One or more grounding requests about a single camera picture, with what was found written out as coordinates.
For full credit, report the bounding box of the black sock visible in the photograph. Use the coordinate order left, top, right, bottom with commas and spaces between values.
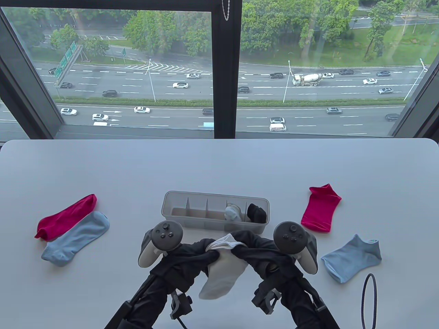
247, 203, 268, 223

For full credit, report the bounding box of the grey hand controller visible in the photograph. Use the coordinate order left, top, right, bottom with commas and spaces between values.
138, 221, 184, 269
273, 221, 319, 276

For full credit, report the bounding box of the grey divided storage box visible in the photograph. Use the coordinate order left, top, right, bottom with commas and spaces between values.
161, 191, 270, 235

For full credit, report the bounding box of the grey sock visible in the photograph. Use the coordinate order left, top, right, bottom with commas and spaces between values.
224, 203, 242, 222

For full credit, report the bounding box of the white street lamp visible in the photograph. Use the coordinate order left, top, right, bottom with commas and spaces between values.
145, 59, 157, 102
404, 58, 429, 101
283, 60, 294, 103

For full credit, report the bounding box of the black window frame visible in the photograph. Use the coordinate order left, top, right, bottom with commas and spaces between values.
0, 0, 439, 139

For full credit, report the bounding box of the person's right hand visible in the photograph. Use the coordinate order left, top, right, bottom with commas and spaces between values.
231, 230, 303, 285

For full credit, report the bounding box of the person's left hand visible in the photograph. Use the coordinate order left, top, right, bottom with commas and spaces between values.
150, 239, 221, 292

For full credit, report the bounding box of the light blue sock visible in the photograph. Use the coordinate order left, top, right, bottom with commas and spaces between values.
321, 234, 382, 284
41, 211, 111, 267

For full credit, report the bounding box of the dark braided cable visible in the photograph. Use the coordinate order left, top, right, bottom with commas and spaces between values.
361, 273, 378, 329

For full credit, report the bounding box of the green road sign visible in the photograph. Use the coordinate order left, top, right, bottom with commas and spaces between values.
54, 40, 84, 86

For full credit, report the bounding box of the red sock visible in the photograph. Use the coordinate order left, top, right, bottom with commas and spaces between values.
301, 184, 342, 233
35, 194, 98, 240

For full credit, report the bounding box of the person's right forearm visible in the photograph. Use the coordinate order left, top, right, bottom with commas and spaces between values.
264, 276, 340, 329

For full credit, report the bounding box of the person's left forearm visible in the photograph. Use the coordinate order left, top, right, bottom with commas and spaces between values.
105, 271, 206, 329

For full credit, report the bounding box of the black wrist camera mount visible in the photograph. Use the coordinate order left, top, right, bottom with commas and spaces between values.
251, 288, 282, 316
169, 290, 193, 320

